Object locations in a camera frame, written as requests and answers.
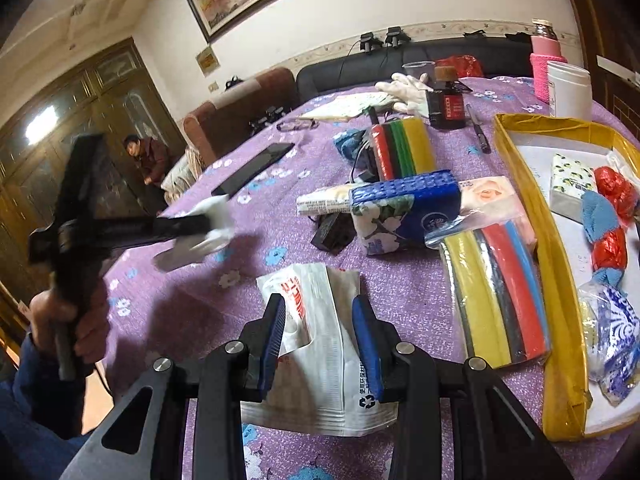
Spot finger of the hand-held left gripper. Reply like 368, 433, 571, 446
107, 212, 216, 253

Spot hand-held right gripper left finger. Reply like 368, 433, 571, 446
60, 292, 288, 480

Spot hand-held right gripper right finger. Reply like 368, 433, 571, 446
351, 295, 576, 480

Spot white packet red print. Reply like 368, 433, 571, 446
240, 262, 401, 436

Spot blue floral tissue pack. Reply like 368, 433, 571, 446
349, 170, 461, 257

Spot yellow-edged white foam box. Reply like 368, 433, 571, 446
492, 112, 640, 443

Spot sponge pack with green sponge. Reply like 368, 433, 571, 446
364, 116, 437, 182

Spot red plastic mesh bundle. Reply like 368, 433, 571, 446
590, 225, 629, 273
595, 166, 640, 221

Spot person's left forearm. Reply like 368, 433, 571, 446
0, 332, 103, 480

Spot person's left hand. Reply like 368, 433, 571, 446
29, 280, 111, 367

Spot white cushion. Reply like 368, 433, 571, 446
162, 150, 206, 202

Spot wooden cabinet doors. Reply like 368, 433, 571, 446
0, 37, 186, 281

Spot black smartphone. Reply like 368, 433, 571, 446
210, 141, 296, 197

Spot black power adapter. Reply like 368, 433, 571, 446
311, 212, 354, 254

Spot sponge pack with blue sponge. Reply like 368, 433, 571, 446
439, 220, 551, 368

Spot brown armchair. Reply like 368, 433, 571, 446
182, 66, 297, 171

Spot white cylindrical packet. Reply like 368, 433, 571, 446
296, 185, 361, 218

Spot clear safety glasses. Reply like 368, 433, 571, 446
276, 117, 321, 134

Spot blue crinkled cloth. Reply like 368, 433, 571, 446
334, 130, 370, 162

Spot white printed sheet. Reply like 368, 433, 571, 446
300, 91, 396, 122

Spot black leather sofa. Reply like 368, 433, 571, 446
296, 35, 538, 101

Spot black pen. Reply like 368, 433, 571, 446
465, 104, 493, 155

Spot blue white patterned bag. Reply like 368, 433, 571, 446
575, 280, 640, 407

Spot dark glass bottle red label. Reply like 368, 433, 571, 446
427, 66, 468, 128

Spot white glove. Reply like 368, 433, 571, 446
375, 72, 434, 114

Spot lemon print tissue pack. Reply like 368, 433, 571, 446
550, 154, 598, 216

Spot blue towel cloth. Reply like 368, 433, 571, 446
580, 191, 629, 291

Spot clear plastic cup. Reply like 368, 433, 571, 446
402, 61, 437, 84

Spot red plastic bag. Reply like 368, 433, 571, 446
435, 55, 486, 79

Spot white plastic jar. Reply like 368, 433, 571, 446
546, 60, 593, 120

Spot pink thermos bottle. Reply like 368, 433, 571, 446
529, 19, 568, 105

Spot wooden brick-pattern counter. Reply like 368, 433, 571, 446
590, 50, 640, 138

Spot small gold wall plaque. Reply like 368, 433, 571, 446
196, 45, 221, 77

